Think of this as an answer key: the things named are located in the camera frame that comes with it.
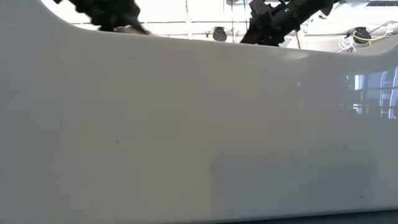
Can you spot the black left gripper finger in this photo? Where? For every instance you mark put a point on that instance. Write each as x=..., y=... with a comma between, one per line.
x=139, y=28

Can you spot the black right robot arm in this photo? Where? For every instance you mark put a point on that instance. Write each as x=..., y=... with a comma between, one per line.
x=306, y=12

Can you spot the black round floor object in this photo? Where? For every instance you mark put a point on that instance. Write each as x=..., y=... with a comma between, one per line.
x=361, y=35
x=219, y=34

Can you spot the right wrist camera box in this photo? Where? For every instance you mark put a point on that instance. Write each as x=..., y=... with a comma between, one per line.
x=260, y=7

